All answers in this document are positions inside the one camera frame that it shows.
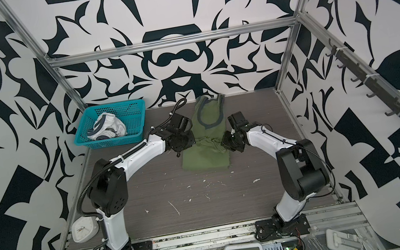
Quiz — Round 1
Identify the white round plastic object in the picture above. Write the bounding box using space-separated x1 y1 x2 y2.
71 217 99 244

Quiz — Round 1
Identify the green tank top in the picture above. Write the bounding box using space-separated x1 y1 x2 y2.
182 94 230 172

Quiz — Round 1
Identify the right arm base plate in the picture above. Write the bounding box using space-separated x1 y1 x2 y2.
254 214 311 242

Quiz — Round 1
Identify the white plastic bracket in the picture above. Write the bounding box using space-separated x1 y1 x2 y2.
326 229 365 250

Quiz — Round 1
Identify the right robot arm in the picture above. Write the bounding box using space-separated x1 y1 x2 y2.
222 112 330 223

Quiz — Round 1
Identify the white grey tank top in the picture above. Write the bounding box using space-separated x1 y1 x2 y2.
87 112 127 141

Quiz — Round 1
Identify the teal plastic basket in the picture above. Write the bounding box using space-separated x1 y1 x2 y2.
74 99 145 149

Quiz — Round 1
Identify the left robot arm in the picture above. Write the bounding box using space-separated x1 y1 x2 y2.
87 113 195 250

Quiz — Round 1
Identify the black corrugated cable hose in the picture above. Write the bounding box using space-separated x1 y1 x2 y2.
61 97 213 250

